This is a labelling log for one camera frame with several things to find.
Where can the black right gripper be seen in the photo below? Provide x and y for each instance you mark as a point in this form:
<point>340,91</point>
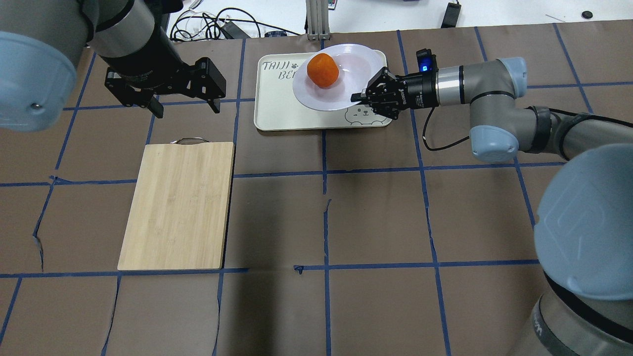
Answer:
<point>419,92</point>

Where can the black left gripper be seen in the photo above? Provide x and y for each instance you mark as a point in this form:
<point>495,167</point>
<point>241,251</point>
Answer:
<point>143,67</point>

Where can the white round plate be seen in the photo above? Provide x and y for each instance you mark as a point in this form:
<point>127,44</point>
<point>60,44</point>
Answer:
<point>357,65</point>

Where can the orange fruit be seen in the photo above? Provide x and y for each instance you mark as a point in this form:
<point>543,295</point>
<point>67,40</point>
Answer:
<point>323,71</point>

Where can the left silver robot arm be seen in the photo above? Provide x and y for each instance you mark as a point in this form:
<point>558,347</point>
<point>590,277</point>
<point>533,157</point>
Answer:
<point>41,43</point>

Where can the cream bear tray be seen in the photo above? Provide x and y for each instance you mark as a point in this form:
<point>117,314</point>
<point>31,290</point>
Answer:
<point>277,109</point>

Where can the black flat power brick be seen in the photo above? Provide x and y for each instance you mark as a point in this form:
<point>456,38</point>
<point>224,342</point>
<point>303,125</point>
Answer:
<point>230,30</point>

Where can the bamboo cutting board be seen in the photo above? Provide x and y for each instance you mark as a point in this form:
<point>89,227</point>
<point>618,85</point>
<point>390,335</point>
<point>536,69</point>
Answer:
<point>179,214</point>

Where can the black power adapter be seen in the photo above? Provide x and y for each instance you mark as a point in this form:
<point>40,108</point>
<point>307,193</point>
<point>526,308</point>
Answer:
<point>451,15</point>

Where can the brown paper table cover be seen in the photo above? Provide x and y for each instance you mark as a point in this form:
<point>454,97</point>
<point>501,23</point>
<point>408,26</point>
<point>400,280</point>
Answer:
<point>340,242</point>

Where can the aluminium frame post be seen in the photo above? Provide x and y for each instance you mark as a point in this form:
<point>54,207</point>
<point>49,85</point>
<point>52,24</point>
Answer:
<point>317,20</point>

